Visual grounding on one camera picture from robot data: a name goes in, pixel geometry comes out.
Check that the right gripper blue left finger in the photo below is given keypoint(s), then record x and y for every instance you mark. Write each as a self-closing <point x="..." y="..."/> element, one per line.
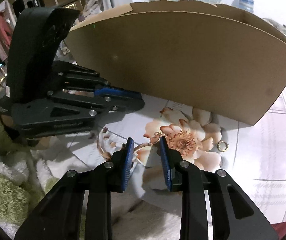
<point x="79" y="204"/>

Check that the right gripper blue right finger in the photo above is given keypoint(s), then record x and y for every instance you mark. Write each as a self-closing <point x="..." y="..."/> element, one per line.
<point x="234" y="215"/>

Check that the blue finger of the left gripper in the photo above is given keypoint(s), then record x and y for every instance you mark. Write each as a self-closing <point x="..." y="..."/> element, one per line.
<point x="108" y="89"/>
<point x="103" y="104"/>

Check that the small gold earring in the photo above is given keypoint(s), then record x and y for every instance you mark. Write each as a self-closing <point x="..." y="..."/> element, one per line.
<point x="156" y="137"/>

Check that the person's left hand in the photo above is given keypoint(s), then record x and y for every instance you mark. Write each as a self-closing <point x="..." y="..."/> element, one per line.
<point x="38" y="142"/>

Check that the white fluffy blanket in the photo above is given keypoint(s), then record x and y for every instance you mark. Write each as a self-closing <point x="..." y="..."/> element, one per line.
<point x="27" y="175"/>

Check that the floral white mat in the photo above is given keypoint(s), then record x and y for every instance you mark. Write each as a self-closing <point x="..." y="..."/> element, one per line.
<point x="254" y="156"/>

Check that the brown cardboard box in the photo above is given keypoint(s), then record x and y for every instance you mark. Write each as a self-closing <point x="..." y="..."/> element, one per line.
<point x="213" y="57"/>

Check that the blue water bottle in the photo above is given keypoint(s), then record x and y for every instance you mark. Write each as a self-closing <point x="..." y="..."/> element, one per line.
<point x="247" y="5"/>

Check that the grey green pillow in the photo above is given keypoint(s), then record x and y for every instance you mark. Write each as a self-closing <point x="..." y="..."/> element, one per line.
<point x="280" y="27"/>

